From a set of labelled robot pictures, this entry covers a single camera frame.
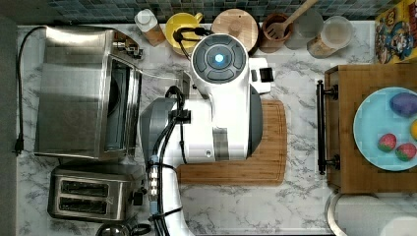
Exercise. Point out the brown utensil holder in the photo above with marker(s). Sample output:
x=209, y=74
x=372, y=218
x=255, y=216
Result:
x=270, y=40

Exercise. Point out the black drawer handle bar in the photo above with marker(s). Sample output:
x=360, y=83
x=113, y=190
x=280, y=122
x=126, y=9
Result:
x=321, y=92

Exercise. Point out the cereal box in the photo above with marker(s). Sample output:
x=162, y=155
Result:
x=396, y=34

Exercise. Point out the steel pot lid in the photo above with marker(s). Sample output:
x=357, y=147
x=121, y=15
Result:
x=123, y=230

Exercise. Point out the stainless steel two-slot toaster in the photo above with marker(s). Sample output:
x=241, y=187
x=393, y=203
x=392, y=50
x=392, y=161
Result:
x=97, y=192

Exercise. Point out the clear jar with lid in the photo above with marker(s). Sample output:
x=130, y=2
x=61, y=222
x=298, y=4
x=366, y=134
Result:
x=336, y=34

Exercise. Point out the purple toy fruit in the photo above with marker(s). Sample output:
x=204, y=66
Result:
x=404, y=104

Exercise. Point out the light blue plate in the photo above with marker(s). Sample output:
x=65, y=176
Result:
x=373, y=119

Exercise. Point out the glass oven door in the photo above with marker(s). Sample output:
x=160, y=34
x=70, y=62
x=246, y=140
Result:
x=123, y=106

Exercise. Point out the stainless steel toaster oven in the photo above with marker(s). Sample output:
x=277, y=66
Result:
x=74, y=90

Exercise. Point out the yellow mug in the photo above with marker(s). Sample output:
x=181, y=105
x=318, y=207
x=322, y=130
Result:
x=183, y=20

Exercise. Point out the dark canister wooden lid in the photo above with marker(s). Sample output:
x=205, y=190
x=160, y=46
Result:
x=239, y=24

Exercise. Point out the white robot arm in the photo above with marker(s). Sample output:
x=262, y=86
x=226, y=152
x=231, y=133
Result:
x=225, y=123

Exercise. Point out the orange bottle white cap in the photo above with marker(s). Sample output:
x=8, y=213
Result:
x=147, y=22

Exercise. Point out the wooden drawer box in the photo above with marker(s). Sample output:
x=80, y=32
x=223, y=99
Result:
x=356, y=175

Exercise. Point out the red green toy strawberry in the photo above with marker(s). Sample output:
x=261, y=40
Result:
x=406, y=152

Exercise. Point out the yellow toy fruit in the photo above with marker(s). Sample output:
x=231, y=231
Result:
x=413, y=130

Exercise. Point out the clear plastic container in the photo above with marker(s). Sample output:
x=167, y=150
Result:
x=305, y=28

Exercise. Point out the bamboo cutting board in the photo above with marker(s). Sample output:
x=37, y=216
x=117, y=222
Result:
x=265, y=167

